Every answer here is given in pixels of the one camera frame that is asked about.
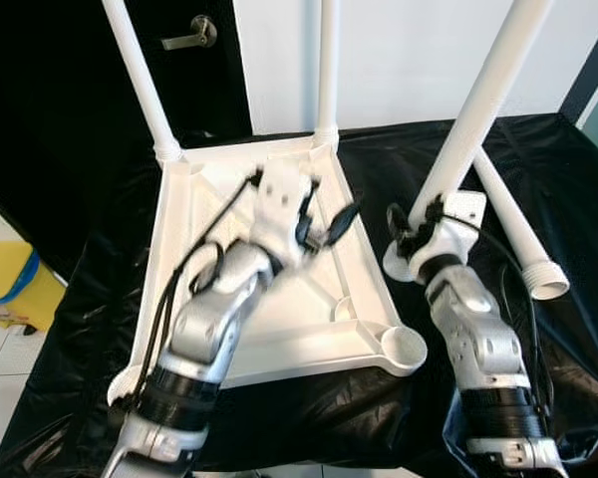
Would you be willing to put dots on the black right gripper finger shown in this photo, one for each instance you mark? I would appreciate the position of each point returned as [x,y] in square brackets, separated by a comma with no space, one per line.
[399,225]

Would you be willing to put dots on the dark grey window frame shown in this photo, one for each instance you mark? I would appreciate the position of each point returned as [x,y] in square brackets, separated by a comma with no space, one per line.
[588,80]

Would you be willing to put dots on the white plastic table top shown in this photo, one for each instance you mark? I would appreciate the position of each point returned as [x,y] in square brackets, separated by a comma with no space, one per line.
[349,289]

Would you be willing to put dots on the white plastic table leg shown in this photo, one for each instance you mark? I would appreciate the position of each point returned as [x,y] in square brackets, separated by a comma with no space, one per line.
[328,70]
[518,229]
[493,90]
[140,80]

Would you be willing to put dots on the yellow bin with blue band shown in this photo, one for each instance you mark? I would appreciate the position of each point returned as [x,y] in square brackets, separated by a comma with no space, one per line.
[20,294]

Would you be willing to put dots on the black door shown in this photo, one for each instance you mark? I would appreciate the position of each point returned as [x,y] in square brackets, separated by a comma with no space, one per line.
[50,119]

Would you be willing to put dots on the black plastic table cover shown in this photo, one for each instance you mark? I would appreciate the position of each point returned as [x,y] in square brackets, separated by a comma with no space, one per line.
[359,418]

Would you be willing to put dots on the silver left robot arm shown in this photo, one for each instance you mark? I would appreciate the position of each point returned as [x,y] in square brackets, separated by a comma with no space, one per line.
[204,329]

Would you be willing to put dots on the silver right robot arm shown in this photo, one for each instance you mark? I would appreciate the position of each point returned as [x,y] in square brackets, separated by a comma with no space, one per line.
[478,349]

